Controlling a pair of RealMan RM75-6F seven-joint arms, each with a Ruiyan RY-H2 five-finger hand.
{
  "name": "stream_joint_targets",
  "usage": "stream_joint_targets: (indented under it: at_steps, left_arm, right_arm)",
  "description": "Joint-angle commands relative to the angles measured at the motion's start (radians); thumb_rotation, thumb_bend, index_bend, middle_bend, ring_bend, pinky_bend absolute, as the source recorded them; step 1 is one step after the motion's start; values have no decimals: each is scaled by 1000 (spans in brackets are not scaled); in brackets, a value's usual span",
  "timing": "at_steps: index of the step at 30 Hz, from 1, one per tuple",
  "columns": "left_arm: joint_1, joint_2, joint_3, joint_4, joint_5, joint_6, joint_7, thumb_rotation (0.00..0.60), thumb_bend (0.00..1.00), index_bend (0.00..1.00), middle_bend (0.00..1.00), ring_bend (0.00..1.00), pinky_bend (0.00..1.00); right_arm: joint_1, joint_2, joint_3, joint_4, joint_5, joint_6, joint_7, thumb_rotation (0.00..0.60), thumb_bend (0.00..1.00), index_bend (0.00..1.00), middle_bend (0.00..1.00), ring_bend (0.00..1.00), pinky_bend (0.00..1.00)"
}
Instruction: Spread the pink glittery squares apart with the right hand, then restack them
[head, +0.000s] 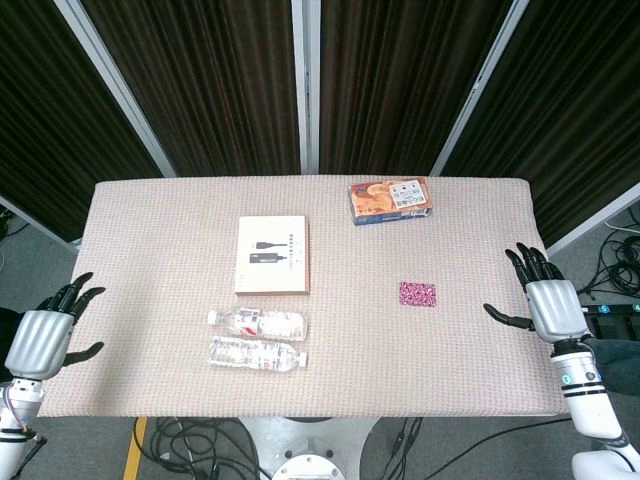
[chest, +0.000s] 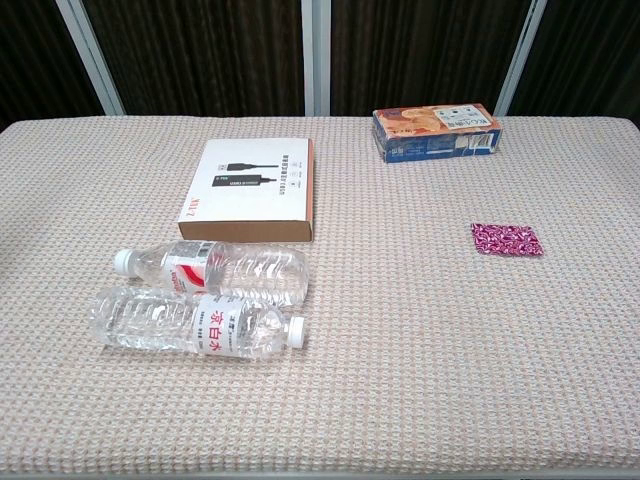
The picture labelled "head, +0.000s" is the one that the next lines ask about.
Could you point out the orange blue snack box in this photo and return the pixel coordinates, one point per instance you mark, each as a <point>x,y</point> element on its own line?
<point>375,200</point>

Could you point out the pink patterned packet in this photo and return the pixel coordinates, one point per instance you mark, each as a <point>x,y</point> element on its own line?
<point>418,294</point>

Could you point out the clear bottle white text label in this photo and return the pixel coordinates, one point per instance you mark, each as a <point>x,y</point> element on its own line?
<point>250,354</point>

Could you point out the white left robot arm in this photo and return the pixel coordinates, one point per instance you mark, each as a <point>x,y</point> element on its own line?
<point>20,400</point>

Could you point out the dark brown curtain panel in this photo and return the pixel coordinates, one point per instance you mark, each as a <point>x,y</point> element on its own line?
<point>210,75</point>
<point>400,75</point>
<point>575,100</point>
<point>50,100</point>

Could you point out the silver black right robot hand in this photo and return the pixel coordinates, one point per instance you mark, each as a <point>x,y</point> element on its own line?
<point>555,310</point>

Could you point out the clear bottle red swoosh label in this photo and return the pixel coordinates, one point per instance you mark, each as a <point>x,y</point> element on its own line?
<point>270,324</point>

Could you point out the grey metal partition post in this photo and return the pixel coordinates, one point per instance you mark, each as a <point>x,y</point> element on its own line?
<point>306,100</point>
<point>481,82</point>
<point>114,82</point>

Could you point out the grey metal partition rail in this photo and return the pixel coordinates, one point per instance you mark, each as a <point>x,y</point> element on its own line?
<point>40,223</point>
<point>595,217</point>

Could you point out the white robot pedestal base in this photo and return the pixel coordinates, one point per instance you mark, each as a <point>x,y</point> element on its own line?
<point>305,445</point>

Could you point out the pink woven tablecloth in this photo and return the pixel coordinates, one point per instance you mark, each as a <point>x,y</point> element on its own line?
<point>150,300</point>

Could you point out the dark teal fabric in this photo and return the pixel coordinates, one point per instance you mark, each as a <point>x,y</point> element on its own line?
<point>620,365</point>

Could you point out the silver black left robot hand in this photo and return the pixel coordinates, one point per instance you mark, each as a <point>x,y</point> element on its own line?
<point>37,345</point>

